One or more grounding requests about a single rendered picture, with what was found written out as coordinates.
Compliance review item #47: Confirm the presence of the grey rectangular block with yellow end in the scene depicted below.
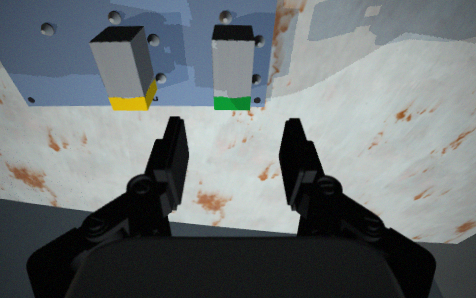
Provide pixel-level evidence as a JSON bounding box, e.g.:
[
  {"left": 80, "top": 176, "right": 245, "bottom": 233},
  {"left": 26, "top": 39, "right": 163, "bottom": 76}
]
[{"left": 89, "top": 26, "right": 157, "bottom": 111}]

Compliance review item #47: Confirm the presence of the grey rectangular block with green end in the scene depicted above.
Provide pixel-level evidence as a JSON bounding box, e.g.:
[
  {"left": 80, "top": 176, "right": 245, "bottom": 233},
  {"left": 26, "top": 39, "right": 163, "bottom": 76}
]
[{"left": 211, "top": 25, "right": 255, "bottom": 110}]

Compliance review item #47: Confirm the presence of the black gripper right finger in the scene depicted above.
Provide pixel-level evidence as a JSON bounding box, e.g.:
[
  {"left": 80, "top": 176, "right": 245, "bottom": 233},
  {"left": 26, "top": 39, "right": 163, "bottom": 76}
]
[{"left": 279, "top": 118, "right": 436, "bottom": 298}]

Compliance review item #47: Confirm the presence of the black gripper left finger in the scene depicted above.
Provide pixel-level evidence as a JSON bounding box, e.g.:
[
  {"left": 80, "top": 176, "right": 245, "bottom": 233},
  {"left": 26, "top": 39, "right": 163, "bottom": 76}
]
[{"left": 26, "top": 116, "right": 189, "bottom": 298}]

